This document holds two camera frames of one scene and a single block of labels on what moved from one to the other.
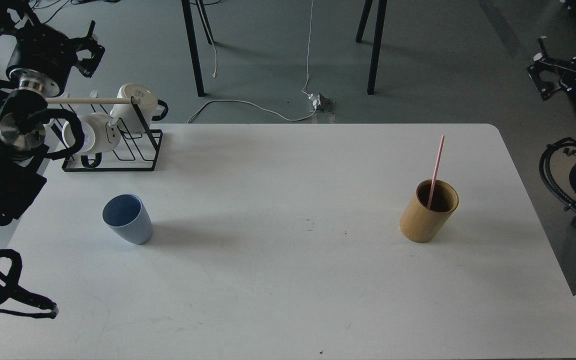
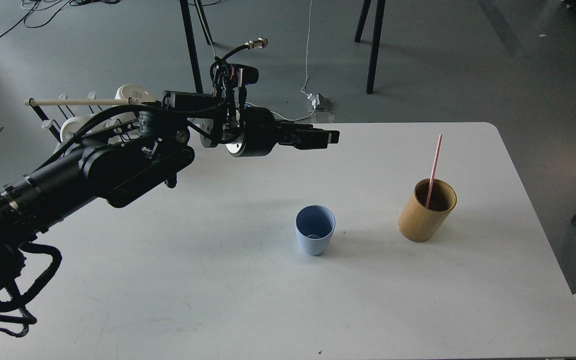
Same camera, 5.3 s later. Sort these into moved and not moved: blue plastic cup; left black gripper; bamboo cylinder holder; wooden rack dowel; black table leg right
Moved: blue plastic cup; left black gripper
Not moved: bamboo cylinder holder; black table leg right; wooden rack dowel
